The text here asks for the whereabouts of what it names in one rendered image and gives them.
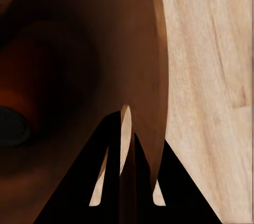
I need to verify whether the can of soda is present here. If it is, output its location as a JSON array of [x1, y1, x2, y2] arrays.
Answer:
[[0, 39, 58, 146]]

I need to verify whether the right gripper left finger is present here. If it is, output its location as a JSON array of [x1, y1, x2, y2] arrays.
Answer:
[[34, 111, 122, 224]]

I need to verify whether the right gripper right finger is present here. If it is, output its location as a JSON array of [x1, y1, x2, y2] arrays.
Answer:
[[134, 133, 222, 224]]

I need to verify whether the trash can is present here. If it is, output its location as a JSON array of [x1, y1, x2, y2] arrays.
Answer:
[[0, 0, 169, 224]]

